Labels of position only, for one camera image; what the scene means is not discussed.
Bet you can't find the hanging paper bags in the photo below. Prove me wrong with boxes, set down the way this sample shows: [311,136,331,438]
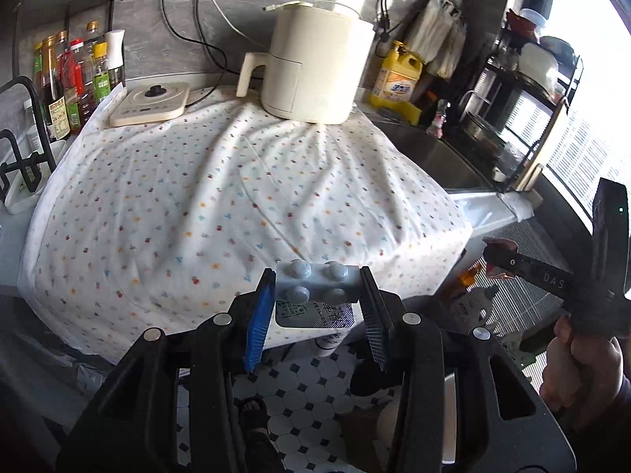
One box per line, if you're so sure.
[404,0,467,79]

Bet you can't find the black dish rack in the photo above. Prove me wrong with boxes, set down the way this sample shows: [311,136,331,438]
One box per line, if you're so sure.
[458,26,584,191]

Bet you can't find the dark soy sauce bottle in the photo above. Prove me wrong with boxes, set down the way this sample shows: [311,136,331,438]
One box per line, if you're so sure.
[42,35,71,141]

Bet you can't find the cream air fryer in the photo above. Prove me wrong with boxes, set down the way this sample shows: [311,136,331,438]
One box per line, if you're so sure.
[236,2,373,125]

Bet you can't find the black spice rack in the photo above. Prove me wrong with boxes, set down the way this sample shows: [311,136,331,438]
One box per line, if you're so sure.
[1,0,124,199]

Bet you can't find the white cloth on counter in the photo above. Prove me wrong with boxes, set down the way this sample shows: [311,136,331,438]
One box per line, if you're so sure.
[498,190,543,222]

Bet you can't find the green label oil bottle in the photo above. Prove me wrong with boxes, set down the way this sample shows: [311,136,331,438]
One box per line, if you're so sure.
[93,42,111,104]

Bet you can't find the pink small bottle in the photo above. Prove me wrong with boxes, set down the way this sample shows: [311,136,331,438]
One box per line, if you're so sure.
[426,99,450,139]

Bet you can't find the cream induction cooker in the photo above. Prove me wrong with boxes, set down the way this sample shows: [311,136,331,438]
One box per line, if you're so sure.
[109,82,190,127]

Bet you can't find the orange bottle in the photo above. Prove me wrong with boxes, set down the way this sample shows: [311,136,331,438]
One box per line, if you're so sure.
[456,262,484,292]

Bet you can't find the person's right hand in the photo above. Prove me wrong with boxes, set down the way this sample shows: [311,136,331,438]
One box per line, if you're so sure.
[539,316,624,431]

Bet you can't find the grey blister pill pack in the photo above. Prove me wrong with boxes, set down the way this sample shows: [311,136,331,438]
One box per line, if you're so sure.
[275,259,364,305]

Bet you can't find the blue white medicine box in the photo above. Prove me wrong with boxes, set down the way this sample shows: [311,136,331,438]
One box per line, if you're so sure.
[276,301,355,329]

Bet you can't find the red cap sauce bottle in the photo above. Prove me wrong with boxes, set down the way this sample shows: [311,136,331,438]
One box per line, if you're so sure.
[69,39,96,125]

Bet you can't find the floral white tablecloth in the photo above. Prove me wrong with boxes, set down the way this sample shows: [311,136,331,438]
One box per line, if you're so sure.
[18,88,473,362]

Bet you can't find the stainless steel sink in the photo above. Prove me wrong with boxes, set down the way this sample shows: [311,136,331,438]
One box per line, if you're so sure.
[373,121,492,192]

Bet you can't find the yellow detergent jug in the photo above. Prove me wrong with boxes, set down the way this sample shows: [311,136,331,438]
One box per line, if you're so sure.
[369,41,424,126]

